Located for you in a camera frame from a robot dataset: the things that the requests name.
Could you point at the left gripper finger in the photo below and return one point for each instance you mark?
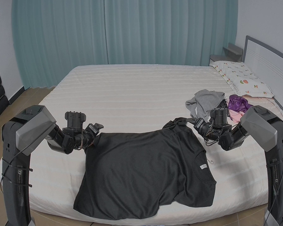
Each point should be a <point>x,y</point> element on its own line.
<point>100,126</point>

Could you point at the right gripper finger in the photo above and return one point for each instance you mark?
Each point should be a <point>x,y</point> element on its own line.
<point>191,120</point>

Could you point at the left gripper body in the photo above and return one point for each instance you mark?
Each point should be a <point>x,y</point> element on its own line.
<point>90,135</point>

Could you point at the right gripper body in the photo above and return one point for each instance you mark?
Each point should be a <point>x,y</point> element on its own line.
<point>201,126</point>

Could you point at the black T-shirt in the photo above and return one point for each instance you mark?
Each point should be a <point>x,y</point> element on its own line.
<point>143,168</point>

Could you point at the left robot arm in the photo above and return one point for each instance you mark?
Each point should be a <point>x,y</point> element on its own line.
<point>30,126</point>

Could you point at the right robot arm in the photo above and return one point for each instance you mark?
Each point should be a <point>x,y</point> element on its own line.
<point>257,126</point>

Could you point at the bed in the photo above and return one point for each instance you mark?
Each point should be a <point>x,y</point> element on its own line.
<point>132,90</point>

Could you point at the grey garment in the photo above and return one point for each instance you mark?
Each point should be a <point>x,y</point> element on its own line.
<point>205,102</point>

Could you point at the black shiny garment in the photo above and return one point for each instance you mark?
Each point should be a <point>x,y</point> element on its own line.
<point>222,103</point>

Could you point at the pink garment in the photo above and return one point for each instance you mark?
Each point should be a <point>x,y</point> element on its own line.
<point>234,116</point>

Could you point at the purple garment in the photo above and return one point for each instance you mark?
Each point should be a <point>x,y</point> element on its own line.
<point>238,103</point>

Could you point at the white printed pillow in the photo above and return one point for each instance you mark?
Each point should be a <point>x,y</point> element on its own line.
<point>245,79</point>

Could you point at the grey bedside table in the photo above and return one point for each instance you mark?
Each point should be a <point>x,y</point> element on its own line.
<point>233,49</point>

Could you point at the blue-green curtain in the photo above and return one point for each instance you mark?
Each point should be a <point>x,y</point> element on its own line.
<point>167,25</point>
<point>61,32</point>

